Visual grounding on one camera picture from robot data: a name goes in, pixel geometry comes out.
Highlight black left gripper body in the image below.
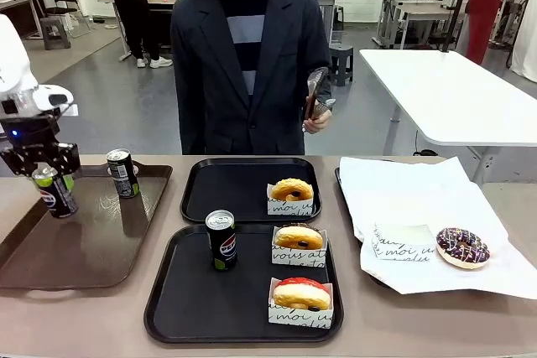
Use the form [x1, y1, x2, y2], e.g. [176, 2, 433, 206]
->
[0, 111, 60, 152]

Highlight black pepsi drink can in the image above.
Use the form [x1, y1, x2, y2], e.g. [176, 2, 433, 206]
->
[32, 166, 80, 220]
[106, 148, 141, 199]
[205, 209, 238, 272]

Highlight yellow glazed donut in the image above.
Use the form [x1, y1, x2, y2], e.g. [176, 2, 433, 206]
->
[268, 178, 314, 202]

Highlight perforated metal serving tongs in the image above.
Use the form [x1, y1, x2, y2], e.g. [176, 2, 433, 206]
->
[301, 66, 337, 133]

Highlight red glazed donut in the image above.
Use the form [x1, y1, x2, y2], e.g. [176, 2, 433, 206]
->
[272, 277, 332, 310]

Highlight red topped donut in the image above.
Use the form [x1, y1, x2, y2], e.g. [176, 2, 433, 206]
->
[268, 277, 335, 330]

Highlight person's right forearm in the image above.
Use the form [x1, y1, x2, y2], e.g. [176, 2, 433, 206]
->
[174, 76, 207, 156]

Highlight person's left hand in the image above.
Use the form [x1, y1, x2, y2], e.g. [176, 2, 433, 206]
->
[302, 96, 332, 135]

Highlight brown plastic serving tray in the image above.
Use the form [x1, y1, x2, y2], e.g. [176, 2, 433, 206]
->
[0, 163, 174, 301]

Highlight gray plastic stool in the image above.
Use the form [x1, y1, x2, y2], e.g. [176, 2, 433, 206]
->
[329, 44, 356, 87]
[39, 16, 72, 51]

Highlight gray background desk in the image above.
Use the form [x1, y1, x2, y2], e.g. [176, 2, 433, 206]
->
[0, 0, 50, 40]

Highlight person in gray hoodie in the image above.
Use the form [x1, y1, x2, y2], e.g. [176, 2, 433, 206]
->
[96, 0, 174, 70]

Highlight person in dark blazer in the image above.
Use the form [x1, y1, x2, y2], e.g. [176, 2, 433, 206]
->
[169, 0, 333, 156]

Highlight white script-printed paper box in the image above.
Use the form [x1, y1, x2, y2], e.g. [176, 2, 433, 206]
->
[371, 221, 438, 262]

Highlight white paper sheet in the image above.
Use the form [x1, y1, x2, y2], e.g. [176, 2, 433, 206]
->
[338, 155, 537, 301]

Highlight white background work table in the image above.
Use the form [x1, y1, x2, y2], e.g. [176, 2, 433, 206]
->
[372, 0, 467, 51]

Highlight white folding table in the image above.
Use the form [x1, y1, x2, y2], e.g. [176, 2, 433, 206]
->
[359, 48, 537, 185]

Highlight chocolate donut with sprinkles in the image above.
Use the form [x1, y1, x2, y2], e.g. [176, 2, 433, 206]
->
[435, 226, 492, 271]

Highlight black pole stand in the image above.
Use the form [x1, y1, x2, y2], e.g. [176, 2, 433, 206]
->
[427, 0, 480, 54]

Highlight person in red clothes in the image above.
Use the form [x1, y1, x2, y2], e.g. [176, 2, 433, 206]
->
[464, 0, 508, 65]

